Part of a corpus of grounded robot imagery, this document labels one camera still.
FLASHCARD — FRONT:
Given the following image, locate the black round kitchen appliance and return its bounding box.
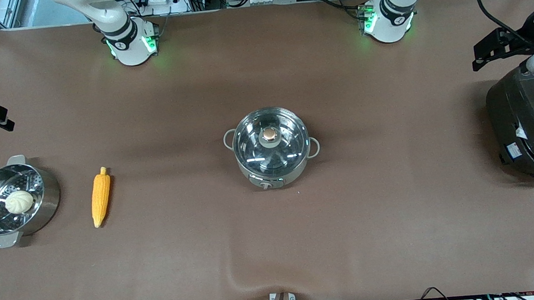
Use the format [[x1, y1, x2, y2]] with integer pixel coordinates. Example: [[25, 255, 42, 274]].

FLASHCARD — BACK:
[[483, 63, 534, 187]]

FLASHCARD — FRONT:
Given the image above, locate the grey electric cooking pot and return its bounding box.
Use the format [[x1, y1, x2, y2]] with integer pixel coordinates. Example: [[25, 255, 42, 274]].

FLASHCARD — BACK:
[[221, 103, 324, 193]]

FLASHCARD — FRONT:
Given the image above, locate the yellow corn cob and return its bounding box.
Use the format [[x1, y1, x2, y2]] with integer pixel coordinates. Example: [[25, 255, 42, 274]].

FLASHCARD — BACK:
[[88, 166, 115, 229]]

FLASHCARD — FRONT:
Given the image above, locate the glass pot lid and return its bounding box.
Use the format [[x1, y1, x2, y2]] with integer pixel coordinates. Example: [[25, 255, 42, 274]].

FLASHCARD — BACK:
[[231, 105, 313, 180]]

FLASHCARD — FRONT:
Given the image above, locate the black left camera mount bracket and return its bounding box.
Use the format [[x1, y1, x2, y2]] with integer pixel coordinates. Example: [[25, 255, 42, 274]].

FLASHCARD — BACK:
[[470, 24, 534, 73]]

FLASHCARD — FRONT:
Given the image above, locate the white steamed bun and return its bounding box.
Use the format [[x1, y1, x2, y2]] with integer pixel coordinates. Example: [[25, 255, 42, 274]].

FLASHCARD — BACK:
[[3, 189, 36, 215]]

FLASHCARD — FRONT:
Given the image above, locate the stainless steel steamer pot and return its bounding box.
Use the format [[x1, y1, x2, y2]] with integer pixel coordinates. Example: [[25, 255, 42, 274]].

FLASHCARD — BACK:
[[0, 152, 65, 249]]

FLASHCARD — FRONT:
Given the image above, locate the brown table mat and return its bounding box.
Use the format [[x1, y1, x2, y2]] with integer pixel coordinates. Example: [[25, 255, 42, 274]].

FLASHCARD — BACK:
[[0, 0, 534, 300]]

